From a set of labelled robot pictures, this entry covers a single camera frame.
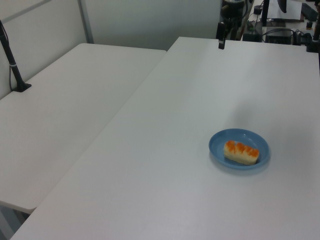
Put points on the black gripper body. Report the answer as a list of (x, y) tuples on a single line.
[(233, 10)]

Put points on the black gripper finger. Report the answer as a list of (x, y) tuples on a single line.
[(221, 35)]

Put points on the orange glazed bread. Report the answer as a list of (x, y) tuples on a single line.
[(241, 152)]

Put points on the blue round plate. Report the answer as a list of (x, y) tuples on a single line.
[(220, 147)]

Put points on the small black box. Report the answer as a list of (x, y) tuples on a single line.
[(251, 37)]

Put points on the black upright pole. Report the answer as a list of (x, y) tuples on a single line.
[(265, 13)]

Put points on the white paper sheet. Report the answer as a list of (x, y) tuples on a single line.
[(285, 15)]

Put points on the black electronics box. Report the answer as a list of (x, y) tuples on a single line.
[(278, 37)]

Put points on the black keyboard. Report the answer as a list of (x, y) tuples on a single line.
[(308, 11)]

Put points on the white side table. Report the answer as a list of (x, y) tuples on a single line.
[(62, 112)]

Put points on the black stand pole with base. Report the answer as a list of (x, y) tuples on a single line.
[(15, 70)]

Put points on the black camera stand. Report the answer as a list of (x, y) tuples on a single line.
[(314, 42)]

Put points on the grey metal partition post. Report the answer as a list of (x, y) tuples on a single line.
[(86, 22)]

